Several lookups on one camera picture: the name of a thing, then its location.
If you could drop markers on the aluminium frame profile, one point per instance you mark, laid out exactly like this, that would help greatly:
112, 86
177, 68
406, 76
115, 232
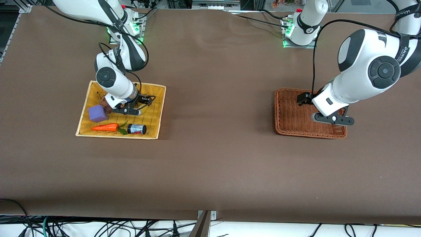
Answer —
24, 8

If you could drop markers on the small can with black lid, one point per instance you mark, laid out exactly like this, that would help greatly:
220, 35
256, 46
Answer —
136, 129

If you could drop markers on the brown wicker basket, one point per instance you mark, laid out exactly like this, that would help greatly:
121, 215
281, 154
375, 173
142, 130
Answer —
289, 112

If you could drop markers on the orange toy carrot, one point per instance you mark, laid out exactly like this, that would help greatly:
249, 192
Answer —
105, 127

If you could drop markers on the brown lion figurine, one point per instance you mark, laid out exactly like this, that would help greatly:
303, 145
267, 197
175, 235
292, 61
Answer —
104, 102

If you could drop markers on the silver metal bracket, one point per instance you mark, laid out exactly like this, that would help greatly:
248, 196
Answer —
213, 215

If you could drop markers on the grey equipment box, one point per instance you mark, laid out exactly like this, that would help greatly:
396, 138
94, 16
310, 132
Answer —
213, 5

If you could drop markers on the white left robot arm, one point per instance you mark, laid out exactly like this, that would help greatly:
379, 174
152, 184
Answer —
368, 52

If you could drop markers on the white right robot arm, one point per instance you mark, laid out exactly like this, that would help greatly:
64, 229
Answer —
85, 8

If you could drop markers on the purple cube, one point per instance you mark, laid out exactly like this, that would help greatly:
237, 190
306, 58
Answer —
97, 113

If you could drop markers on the yellow wicker basket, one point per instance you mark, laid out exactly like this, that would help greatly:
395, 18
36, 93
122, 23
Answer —
151, 121

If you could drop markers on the grey metal bar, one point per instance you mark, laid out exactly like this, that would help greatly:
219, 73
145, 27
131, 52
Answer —
201, 227

